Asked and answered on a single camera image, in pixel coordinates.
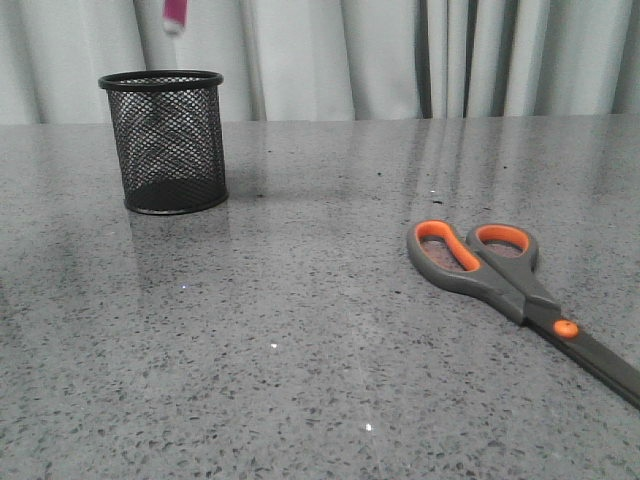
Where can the pink pen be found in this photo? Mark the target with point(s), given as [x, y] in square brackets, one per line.
[174, 15]

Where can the black mesh pen holder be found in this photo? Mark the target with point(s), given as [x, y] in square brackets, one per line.
[168, 138]

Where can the grey curtain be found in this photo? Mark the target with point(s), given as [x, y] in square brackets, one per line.
[330, 60]

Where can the grey orange scissors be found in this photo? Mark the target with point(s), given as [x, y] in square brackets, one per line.
[496, 264]

